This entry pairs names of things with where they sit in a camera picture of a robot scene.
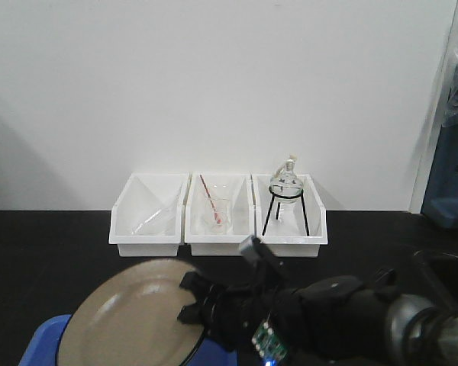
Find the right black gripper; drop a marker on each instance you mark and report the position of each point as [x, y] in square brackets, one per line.
[232, 315]

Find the tan plate with black rim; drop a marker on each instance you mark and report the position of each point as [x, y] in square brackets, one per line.
[132, 319]

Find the blue plastic tray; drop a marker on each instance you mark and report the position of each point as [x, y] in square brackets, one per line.
[44, 344]

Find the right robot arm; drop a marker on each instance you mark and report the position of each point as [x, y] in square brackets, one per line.
[335, 318]

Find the blue cabinet at right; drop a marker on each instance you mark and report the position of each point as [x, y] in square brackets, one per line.
[441, 197]

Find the green circuit board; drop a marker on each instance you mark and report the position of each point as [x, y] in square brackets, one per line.
[268, 344]

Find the red stirring rod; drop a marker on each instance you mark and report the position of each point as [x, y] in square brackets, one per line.
[217, 218]

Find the clear glass beaker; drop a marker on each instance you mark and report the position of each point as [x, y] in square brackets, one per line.
[223, 206]

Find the clear glass funnel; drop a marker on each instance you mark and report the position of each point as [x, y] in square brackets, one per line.
[156, 223]

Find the middle white storage bin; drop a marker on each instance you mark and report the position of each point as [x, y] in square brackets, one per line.
[235, 187]

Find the white storage bin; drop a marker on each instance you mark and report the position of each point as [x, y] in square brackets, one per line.
[235, 187]
[141, 196]
[286, 236]

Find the left white storage bin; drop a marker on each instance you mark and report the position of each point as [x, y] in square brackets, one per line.
[141, 196]

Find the right white storage bin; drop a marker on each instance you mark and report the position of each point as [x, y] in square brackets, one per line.
[286, 236]

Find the glass alcohol lamp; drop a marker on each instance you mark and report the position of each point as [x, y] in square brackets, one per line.
[285, 183]

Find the black sink basin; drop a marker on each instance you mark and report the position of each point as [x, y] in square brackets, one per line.
[440, 271]

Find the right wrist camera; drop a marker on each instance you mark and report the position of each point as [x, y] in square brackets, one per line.
[247, 250]

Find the black wire tripod stand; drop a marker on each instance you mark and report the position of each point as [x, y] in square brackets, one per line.
[271, 207]

